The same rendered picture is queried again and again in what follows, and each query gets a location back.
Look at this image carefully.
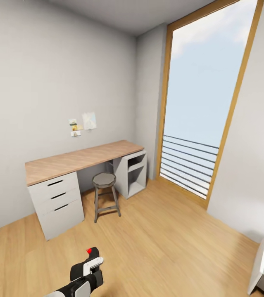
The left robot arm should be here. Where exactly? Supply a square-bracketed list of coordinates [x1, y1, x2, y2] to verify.
[43, 257, 104, 297]

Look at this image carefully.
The digital camera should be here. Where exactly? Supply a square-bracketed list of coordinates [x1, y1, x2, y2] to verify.
[70, 247, 100, 282]

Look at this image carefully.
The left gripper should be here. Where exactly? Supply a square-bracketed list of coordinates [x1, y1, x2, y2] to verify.
[86, 270, 104, 293]

